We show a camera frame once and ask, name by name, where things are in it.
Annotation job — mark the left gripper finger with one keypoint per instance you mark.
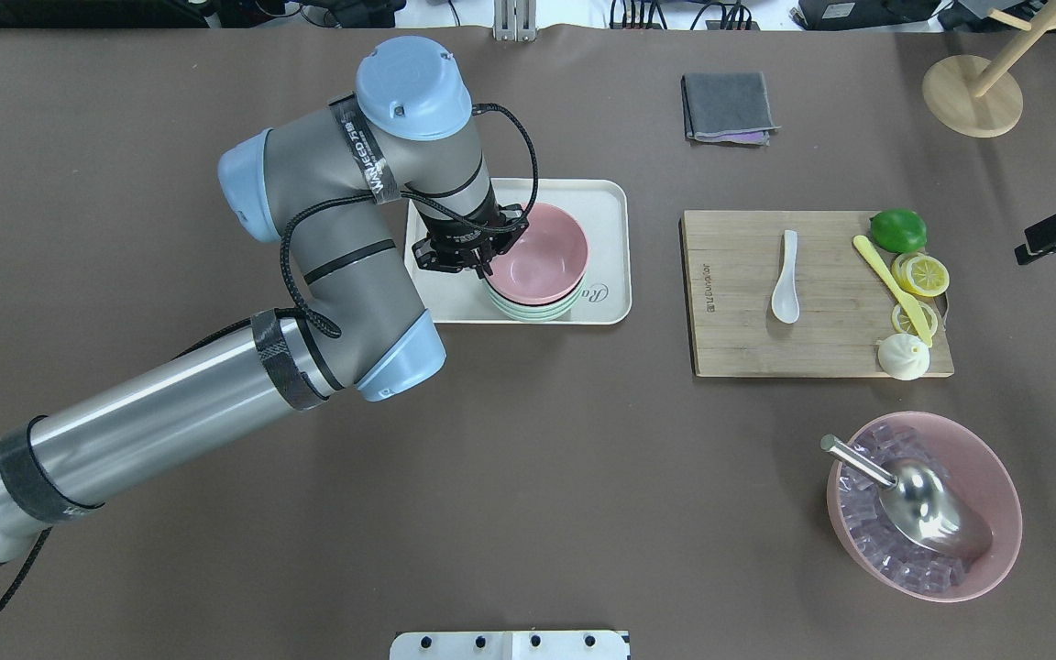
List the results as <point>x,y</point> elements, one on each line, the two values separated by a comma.
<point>483,268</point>

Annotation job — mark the grey folded cloth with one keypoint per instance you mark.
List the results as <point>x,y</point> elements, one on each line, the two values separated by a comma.
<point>727,107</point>

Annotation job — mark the metal ice scoop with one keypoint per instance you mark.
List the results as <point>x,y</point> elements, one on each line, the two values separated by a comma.
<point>918,503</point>

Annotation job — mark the cream cartoon serving tray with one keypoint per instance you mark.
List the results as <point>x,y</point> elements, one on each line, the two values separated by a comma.
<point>599,206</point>

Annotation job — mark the green toy lime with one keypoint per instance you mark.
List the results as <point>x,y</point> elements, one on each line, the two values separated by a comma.
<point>898,230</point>

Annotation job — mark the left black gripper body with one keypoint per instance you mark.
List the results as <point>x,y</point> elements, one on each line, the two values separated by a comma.
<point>461,226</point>

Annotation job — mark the white ceramic spoon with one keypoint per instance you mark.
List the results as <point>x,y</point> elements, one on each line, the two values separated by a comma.
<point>784,300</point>

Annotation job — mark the stacked green bowls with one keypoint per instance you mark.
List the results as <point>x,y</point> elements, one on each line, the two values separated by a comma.
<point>533,313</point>

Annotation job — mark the yellow plastic knife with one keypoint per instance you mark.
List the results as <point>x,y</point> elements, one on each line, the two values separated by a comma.
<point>906,300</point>

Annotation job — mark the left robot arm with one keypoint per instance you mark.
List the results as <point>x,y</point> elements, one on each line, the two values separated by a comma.
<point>314,187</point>

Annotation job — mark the upper lemon slice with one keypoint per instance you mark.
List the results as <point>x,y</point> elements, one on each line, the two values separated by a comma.
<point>923,276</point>

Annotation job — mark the large pink bowl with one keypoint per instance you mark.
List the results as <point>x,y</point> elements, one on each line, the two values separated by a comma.
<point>973,472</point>

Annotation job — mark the wooden mug tree stand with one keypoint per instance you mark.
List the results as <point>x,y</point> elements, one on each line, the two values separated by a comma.
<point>978,97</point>

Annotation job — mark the bamboo cutting board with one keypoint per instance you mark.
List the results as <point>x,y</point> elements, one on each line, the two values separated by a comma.
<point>733,259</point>

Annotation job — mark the small pink bowl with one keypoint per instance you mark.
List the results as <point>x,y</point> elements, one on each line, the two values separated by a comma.
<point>546,263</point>

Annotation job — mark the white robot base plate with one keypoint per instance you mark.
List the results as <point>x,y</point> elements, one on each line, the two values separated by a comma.
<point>525,644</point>

